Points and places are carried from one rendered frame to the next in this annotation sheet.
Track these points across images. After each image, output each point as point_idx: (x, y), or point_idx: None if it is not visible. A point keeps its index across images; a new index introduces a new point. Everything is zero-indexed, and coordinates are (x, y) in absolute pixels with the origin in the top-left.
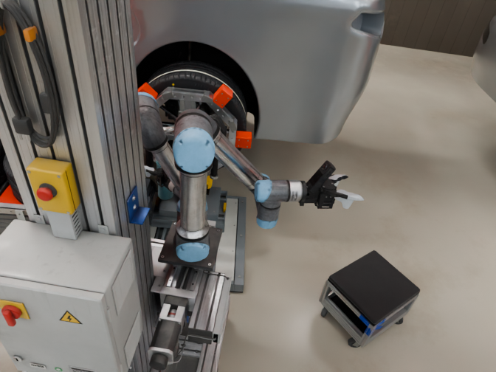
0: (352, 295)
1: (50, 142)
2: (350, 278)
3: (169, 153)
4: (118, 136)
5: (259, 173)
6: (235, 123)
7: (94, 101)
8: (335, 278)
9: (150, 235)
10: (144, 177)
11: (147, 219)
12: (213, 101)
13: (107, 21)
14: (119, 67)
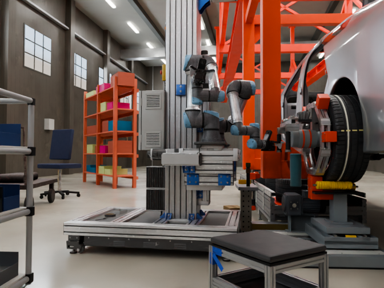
0: (240, 232)
1: (165, 56)
2: (264, 233)
3: (231, 98)
4: (177, 58)
5: (214, 84)
6: (320, 119)
7: (166, 40)
8: (260, 230)
9: None
10: None
11: None
12: (315, 104)
13: (179, 23)
14: (183, 37)
